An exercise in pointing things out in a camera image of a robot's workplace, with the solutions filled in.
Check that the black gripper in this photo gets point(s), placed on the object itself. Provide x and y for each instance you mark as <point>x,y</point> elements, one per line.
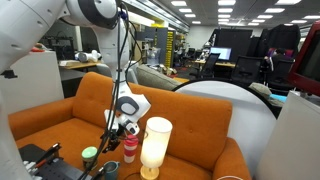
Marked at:
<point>112,141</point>

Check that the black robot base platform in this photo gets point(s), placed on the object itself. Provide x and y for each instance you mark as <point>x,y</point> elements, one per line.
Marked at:
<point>49,164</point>

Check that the jar with pale green lid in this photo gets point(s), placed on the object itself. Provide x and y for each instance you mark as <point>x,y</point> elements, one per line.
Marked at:
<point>88,155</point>

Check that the white table lamp wooden base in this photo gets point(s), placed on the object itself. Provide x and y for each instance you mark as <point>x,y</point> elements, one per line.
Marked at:
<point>156,139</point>

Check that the grey cushion behind sofa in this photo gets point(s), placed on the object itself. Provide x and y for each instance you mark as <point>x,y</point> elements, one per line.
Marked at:
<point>151,78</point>

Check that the orange fabric sofa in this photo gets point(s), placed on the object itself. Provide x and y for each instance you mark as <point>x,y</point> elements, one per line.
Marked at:
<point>199,147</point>

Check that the white cabinet left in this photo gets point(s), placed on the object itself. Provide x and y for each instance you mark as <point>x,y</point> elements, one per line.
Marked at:
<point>38,82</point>

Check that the white round panel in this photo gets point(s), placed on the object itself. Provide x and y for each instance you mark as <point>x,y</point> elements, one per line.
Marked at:
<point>253,118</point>

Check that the lit computer monitor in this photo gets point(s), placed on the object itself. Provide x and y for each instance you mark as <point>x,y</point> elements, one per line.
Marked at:
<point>224,53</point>

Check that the black office chair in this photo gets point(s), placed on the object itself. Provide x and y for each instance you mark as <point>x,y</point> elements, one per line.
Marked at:
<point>246,70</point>

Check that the white box right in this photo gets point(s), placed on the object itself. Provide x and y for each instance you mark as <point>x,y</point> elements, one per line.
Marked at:
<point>293,150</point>

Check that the red framed monitor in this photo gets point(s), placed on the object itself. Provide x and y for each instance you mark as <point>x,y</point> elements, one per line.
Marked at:
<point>305,72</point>

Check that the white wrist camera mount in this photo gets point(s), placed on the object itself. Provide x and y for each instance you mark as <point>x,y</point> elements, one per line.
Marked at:
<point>114,123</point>

